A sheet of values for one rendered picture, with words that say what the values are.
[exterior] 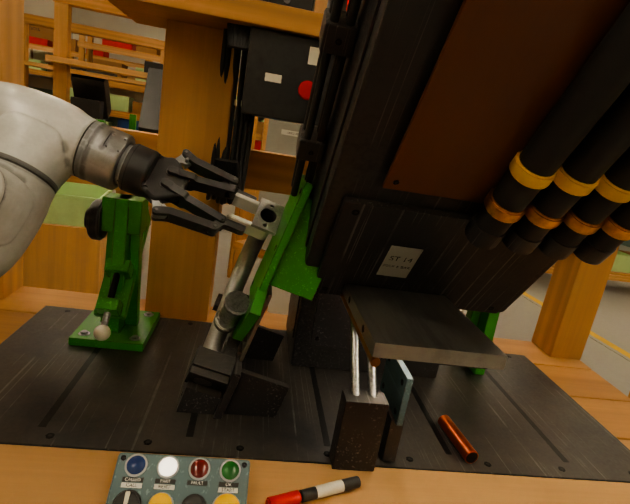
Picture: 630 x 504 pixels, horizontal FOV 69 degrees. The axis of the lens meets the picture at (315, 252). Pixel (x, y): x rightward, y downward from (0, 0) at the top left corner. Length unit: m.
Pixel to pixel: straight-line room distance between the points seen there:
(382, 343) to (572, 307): 0.87
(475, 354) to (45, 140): 0.62
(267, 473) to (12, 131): 0.56
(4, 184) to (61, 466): 0.35
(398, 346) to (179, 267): 0.65
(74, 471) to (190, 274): 0.52
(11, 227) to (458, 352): 0.57
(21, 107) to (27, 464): 0.46
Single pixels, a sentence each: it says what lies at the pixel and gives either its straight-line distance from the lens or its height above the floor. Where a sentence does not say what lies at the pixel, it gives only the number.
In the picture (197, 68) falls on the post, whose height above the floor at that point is 1.42.
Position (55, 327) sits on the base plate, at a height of 0.90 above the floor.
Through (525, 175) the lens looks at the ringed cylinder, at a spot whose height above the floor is 1.33.
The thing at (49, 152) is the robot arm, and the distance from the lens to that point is 0.74.
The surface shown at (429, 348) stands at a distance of 0.54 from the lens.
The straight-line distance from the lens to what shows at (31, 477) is 0.69.
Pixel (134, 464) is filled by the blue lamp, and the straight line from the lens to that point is 0.60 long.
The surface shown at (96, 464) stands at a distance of 0.69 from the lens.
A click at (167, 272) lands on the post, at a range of 1.07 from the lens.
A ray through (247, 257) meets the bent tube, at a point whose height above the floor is 1.11.
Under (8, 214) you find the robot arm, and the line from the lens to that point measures 0.69.
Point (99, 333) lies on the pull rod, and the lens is 0.88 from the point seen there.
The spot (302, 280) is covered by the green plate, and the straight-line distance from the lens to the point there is 0.68.
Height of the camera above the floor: 1.34
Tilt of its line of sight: 15 degrees down
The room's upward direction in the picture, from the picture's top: 10 degrees clockwise
